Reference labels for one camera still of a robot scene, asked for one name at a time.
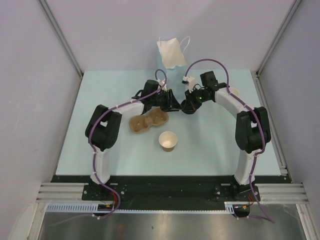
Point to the aluminium frame rail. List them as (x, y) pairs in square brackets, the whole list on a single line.
[(48, 13)]

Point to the light blue paper bag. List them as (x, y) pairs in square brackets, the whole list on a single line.
[(171, 59)]

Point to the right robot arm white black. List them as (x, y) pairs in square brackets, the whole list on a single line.
[(252, 130)]

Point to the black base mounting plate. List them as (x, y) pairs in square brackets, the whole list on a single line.
[(171, 193)]

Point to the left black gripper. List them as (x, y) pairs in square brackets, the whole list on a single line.
[(171, 104)]

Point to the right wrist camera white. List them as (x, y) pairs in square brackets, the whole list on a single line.
[(189, 82)]

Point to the white slotted cable duct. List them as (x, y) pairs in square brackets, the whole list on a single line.
[(72, 207)]

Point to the brown paper cup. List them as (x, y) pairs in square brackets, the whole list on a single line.
[(168, 141), (235, 91)]

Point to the brown cardboard cup carrier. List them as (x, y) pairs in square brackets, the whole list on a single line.
[(142, 123)]

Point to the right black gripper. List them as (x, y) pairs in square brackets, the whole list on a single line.
[(191, 104)]

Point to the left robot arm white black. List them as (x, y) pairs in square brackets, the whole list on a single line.
[(148, 108)]

